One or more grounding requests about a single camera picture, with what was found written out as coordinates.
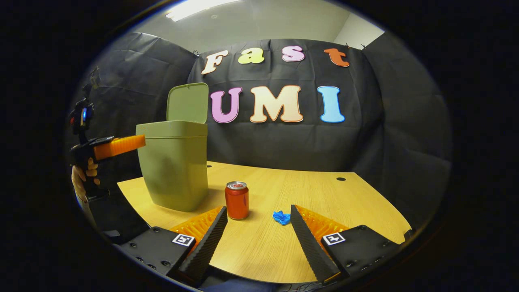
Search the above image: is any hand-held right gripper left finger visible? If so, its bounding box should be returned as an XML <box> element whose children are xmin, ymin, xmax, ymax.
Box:
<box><xmin>121</xmin><ymin>206</ymin><xmax>228</xmax><ymax>286</ymax></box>

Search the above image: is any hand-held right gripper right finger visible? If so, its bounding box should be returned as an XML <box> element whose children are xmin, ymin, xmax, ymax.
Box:
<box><xmin>290</xmin><ymin>205</ymin><xmax>408</xmax><ymax>284</ymax></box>

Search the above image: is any red pop can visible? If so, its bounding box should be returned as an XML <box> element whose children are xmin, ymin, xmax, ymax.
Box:
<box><xmin>225</xmin><ymin>181</ymin><xmax>250</xmax><ymax>220</ymax></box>

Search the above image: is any green desktop garbage bin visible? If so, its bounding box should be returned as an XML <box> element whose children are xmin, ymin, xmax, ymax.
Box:
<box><xmin>136</xmin><ymin>83</ymin><xmax>209</xmax><ymax>212</ymax></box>

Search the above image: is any wooden desktop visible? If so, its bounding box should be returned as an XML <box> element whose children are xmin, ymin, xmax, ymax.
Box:
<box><xmin>117</xmin><ymin>161</ymin><xmax>412</xmax><ymax>283</ymax></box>

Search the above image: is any person's blue clothing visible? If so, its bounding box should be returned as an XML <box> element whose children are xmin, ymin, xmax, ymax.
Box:
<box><xmin>201</xmin><ymin>278</ymin><xmax>280</xmax><ymax>292</ymax></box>

